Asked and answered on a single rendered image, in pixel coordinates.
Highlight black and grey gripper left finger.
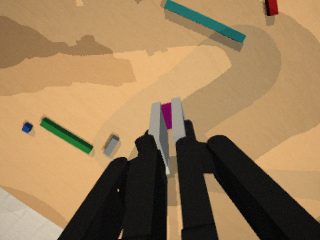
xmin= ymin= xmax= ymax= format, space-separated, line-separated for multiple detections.
xmin=57 ymin=102 xmax=170 ymax=240

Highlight magenta rod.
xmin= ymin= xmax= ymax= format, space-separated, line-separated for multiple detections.
xmin=161 ymin=102 xmax=172 ymax=130

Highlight green rod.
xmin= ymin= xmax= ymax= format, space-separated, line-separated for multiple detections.
xmin=40 ymin=117 xmax=94 ymax=155

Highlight dark red rod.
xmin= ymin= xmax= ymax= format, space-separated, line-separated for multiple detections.
xmin=265 ymin=0 xmax=279 ymax=16

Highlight turquoise rod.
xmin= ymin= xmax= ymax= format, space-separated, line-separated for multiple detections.
xmin=164 ymin=0 xmax=246 ymax=43

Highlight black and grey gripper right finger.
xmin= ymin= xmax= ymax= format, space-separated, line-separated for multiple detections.
xmin=171 ymin=97 xmax=320 ymax=240

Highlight grey rectangular block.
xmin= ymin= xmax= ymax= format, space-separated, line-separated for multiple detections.
xmin=103 ymin=135 xmax=120 ymax=156

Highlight small blue block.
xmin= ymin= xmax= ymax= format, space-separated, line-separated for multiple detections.
xmin=22 ymin=122 xmax=33 ymax=134

